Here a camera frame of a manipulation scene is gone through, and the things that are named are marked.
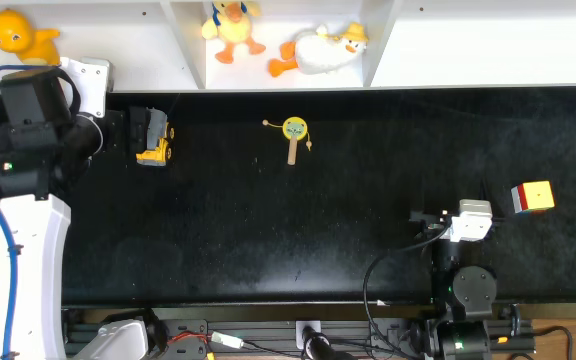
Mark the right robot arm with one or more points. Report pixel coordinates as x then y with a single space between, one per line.
473 290

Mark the yellow rattle drum toy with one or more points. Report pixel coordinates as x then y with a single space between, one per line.
295 129

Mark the grey and yellow toy truck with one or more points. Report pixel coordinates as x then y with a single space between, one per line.
160 145

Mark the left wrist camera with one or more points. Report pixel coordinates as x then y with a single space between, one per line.
90 82

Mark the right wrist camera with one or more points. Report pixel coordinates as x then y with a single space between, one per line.
472 220

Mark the white plush duck yellow hat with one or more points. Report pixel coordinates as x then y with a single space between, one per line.
323 52

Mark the mounting rail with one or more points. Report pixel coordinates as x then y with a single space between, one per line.
268 334

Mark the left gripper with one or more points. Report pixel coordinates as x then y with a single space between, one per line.
114 131

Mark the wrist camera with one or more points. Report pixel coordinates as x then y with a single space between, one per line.
472 220
90 82

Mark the many-coloured puzzle cube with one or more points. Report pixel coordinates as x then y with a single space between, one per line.
538 196

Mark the yellow rubber duck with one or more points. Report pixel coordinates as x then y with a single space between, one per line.
18 37

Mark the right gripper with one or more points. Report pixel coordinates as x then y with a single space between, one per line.
430 220

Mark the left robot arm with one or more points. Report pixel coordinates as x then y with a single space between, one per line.
30 260

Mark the white shelf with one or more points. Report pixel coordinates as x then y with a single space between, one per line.
268 75

